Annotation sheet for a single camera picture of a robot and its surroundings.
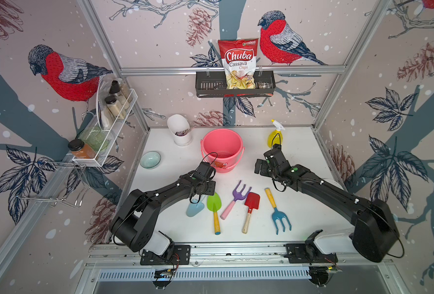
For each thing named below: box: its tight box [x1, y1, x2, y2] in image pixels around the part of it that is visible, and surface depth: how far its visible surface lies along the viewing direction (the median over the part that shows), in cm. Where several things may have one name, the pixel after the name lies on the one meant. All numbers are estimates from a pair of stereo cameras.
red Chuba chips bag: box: [217, 37, 259, 89], surface depth 83 cm
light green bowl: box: [139, 150, 162, 170], surface depth 103 cm
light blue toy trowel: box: [186, 194, 206, 218], surface depth 87 cm
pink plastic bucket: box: [200, 128, 246, 174], surface depth 94 cm
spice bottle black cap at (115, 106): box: [104, 95, 127, 120], surface depth 78 cm
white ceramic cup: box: [166, 113, 193, 146], surface depth 109 cm
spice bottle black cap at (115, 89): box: [109, 80, 130, 108], surface depth 83 cm
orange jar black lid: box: [67, 139, 97, 159], surface depth 62 cm
